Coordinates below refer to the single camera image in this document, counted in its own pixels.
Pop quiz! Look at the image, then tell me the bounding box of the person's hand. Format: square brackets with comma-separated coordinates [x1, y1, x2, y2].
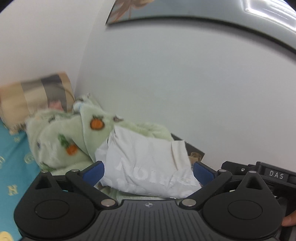
[281, 211, 296, 227]

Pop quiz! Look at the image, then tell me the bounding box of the green fleece cartoon blanket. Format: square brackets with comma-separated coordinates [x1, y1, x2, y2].
[26, 95, 173, 175]

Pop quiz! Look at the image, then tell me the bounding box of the white printed storage bag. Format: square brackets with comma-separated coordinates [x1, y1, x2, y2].
[95, 126, 201, 199]

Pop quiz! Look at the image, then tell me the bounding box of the teal patterned bed sheet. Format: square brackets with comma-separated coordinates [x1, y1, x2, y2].
[1, 123, 40, 240]

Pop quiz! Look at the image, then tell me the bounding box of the beige plaid pillow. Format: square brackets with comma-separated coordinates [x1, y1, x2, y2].
[1, 72, 75, 133]

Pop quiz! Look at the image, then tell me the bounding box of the dark leaf wall painting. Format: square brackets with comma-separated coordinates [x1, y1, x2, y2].
[105, 0, 163, 26]

